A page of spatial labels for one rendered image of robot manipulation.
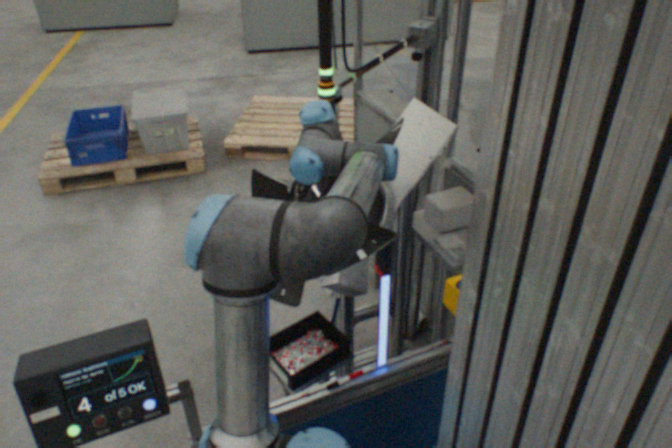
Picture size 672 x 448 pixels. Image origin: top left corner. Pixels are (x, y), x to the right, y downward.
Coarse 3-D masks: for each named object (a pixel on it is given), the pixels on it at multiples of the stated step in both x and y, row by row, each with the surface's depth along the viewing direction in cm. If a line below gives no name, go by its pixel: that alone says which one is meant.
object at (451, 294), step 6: (456, 276) 154; (450, 282) 152; (456, 282) 152; (450, 288) 152; (456, 288) 150; (444, 294) 156; (450, 294) 153; (456, 294) 150; (444, 300) 157; (450, 300) 154; (456, 300) 151; (450, 306) 155; (456, 306) 151
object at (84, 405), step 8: (88, 392) 111; (72, 400) 110; (80, 400) 110; (88, 400) 111; (96, 400) 112; (72, 408) 110; (80, 408) 111; (88, 408) 112; (96, 408) 112; (80, 416) 111
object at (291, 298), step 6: (282, 282) 170; (288, 282) 169; (294, 282) 169; (300, 282) 169; (288, 288) 169; (294, 288) 169; (300, 288) 169; (270, 294) 170; (276, 294) 170; (288, 294) 169; (294, 294) 168; (300, 294) 168; (276, 300) 169; (282, 300) 169; (288, 300) 168; (294, 300) 168; (300, 300) 168; (294, 306) 167
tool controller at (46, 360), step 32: (32, 352) 114; (64, 352) 112; (96, 352) 111; (128, 352) 112; (32, 384) 106; (64, 384) 108; (96, 384) 111; (128, 384) 113; (160, 384) 116; (32, 416) 108; (64, 416) 110; (160, 416) 118
